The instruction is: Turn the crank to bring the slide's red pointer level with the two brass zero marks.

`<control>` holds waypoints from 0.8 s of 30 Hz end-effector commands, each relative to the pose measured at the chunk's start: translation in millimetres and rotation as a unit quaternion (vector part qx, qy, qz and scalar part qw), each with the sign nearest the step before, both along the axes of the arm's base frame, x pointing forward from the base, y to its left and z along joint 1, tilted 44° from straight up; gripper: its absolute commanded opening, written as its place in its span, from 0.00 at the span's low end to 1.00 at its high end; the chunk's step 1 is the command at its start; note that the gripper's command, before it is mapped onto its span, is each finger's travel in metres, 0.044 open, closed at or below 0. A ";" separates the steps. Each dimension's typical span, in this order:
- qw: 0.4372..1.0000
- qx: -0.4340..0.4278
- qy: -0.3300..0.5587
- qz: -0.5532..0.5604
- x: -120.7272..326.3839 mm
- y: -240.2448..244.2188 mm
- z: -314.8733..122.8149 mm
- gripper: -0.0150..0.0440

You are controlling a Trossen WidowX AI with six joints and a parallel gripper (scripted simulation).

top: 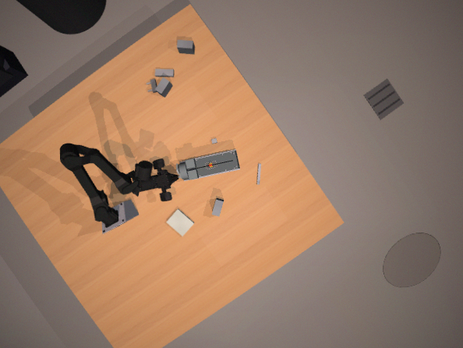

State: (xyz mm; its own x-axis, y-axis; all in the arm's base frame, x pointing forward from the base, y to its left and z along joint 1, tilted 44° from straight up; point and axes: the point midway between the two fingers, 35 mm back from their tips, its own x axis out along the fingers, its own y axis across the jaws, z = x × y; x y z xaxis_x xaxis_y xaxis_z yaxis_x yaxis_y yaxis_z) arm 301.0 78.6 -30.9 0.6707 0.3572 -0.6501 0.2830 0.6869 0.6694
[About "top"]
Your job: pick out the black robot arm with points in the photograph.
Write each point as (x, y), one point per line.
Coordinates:
(71, 159)

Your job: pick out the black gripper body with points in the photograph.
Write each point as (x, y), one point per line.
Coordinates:
(164, 196)

